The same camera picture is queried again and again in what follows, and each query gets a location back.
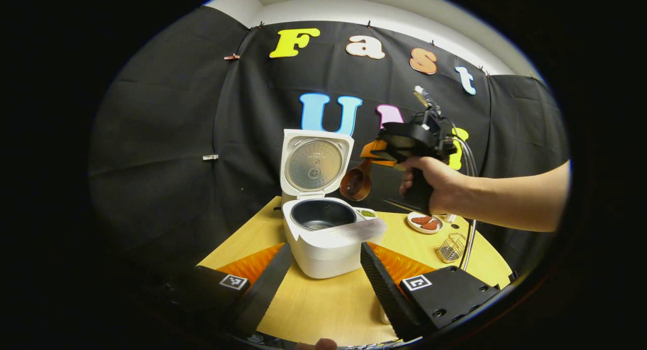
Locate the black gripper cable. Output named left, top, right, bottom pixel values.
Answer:
left=447, top=122, right=478, bottom=272

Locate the white round plate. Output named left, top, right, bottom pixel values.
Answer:
left=407, top=211, right=444, bottom=234

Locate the white rice cooker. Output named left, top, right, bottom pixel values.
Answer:
left=280, top=129, right=387, bottom=279

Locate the person's patterned clothing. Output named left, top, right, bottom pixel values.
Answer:
left=245, top=332, right=299, bottom=348

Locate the brown wooden spoon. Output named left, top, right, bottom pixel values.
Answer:
left=339, top=158, right=375, bottom=202

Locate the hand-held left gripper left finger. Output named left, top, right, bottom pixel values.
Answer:
left=167, top=243, right=293, bottom=340

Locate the metal wire chopstick holder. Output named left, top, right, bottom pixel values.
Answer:
left=436, top=233, right=467, bottom=264

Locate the black backdrop cloth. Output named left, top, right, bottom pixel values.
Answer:
left=88, top=6, right=571, bottom=290

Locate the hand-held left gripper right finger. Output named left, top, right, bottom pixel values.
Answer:
left=360, top=241, right=501, bottom=341

